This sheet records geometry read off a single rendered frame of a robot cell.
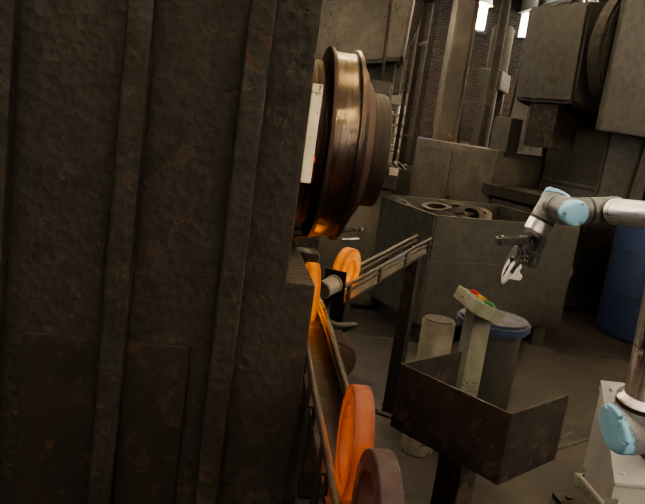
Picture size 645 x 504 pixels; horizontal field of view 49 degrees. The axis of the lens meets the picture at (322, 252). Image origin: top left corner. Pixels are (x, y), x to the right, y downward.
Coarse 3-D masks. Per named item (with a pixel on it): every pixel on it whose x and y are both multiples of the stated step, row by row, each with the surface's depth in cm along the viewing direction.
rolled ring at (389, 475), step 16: (368, 448) 100; (368, 464) 99; (384, 464) 95; (368, 480) 103; (384, 480) 92; (400, 480) 93; (352, 496) 106; (368, 496) 104; (384, 496) 91; (400, 496) 91
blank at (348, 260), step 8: (344, 248) 228; (352, 248) 229; (344, 256) 225; (352, 256) 228; (360, 256) 234; (336, 264) 224; (344, 264) 224; (352, 264) 232; (360, 264) 235; (352, 272) 233
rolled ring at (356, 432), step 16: (352, 384) 116; (352, 400) 112; (368, 400) 111; (352, 416) 110; (368, 416) 109; (352, 432) 108; (368, 432) 107; (336, 448) 123; (352, 448) 107; (336, 464) 121; (352, 464) 107; (352, 480) 107
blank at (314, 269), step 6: (306, 264) 184; (312, 264) 182; (318, 264) 183; (312, 270) 180; (318, 270) 180; (312, 276) 178; (318, 276) 179; (318, 282) 178; (318, 288) 178; (318, 294) 177; (318, 300) 178; (312, 312) 179; (312, 318) 181
